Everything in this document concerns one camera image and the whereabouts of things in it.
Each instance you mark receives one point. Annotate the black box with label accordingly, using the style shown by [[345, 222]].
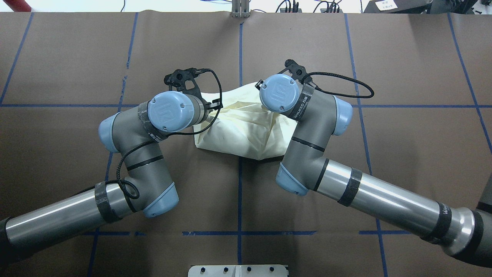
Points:
[[398, 6]]

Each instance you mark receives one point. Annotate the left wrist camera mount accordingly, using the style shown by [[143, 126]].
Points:
[[179, 78]]

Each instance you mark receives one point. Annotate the aluminium frame post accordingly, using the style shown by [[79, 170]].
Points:
[[240, 8]]

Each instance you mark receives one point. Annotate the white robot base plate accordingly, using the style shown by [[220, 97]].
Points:
[[255, 270]]

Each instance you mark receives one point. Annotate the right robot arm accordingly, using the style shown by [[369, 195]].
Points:
[[463, 234]]

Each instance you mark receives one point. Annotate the brown table mat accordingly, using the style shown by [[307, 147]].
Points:
[[427, 129]]

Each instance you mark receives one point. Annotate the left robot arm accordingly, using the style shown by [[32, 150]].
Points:
[[142, 184]]

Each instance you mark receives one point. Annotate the red cylinder object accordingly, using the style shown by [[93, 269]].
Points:
[[18, 5]]

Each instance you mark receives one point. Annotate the cream long-sleeve cat shirt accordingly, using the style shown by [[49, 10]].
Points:
[[244, 127]]

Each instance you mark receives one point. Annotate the grey power strip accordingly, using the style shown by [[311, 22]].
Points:
[[331, 7]]

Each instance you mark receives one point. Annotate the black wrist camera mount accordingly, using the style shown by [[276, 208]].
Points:
[[297, 72]]

